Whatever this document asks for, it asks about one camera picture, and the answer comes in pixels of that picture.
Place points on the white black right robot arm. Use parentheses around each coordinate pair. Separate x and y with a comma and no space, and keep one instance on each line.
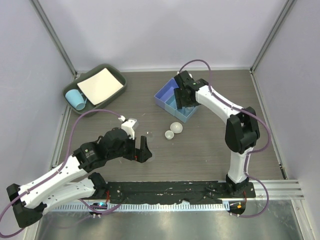
(241,129)

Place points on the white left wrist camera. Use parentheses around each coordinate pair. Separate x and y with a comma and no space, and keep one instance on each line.
(129,125)

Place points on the aluminium rail profile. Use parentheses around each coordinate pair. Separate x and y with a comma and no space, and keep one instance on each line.
(287,189)

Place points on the blue tiered organizer box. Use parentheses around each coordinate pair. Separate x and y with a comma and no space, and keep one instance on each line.
(165,99)

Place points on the light blue mug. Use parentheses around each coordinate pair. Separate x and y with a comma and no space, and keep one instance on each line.
(76,99)

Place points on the large white ceramic bowl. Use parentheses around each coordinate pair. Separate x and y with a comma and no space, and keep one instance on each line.
(176,127)

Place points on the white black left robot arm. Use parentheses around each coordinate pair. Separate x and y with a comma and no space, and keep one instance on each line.
(76,178)

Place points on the clear glass watch dish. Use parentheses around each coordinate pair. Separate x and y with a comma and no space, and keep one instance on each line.
(150,136)

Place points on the small white ceramic bowl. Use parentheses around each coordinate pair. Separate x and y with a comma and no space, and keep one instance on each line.
(169,135)

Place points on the dark green plastic tray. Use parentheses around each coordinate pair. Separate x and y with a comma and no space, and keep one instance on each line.
(86,75)

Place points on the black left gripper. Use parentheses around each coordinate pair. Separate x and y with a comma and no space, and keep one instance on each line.
(143,153)

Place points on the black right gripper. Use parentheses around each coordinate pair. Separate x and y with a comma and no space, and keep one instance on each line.
(180,103)

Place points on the clear glass beaker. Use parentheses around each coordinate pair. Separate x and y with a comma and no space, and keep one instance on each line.
(187,110)

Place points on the white slotted cable duct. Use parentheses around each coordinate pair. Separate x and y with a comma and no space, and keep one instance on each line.
(185,206)

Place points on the white square plate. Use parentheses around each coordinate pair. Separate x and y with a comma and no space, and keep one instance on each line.
(100,86)

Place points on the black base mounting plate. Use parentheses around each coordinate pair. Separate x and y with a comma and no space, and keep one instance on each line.
(172,192)

